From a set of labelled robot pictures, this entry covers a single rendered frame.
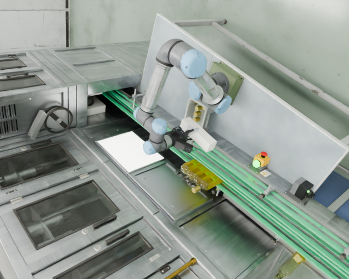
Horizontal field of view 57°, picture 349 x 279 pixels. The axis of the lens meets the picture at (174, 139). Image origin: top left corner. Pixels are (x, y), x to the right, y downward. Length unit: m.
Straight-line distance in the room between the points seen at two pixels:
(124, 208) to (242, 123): 0.89
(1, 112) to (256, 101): 1.61
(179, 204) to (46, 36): 3.92
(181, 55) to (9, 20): 3.90
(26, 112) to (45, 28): 3.04
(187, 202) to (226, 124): 0.57
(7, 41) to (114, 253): 3.95
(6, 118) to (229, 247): 1.62
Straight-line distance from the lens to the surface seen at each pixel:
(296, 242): 1.95
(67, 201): 2.02
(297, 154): 1.91
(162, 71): 1.56
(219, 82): 1.92
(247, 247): 1.96
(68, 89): 2.42
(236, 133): 2.11
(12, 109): 2.37
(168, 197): 2.02
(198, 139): 1.83
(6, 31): 5.15
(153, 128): 1.58
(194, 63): 1.42
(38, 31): 5.29
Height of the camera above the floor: 2.35
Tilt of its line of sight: 39 degrees down
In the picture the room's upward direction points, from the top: 109 degrees counter-clockwise
